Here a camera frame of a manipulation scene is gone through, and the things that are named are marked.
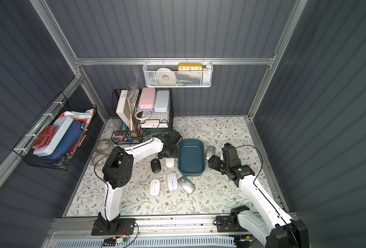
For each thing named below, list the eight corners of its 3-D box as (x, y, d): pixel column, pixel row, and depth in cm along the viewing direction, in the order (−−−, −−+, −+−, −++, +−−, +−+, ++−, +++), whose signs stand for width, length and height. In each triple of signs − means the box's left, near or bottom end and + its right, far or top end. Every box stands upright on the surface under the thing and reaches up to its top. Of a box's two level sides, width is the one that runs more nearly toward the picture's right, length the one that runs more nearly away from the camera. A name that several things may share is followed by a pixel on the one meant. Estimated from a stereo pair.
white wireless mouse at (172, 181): (166, 190, 87) (165, 189, 85) (167, 173, 93) (167, 172, 91) (177, 190, 87) (177, 189, 85) (178, 173, 93) (177, 172, 91)
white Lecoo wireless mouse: (149, 196, 85) (148, 194, 82) (151, 181, 90) (150, 179, 88) (159, 196, 85) (158, 194, 82) (161, 181, 90) (160, 179, 88)
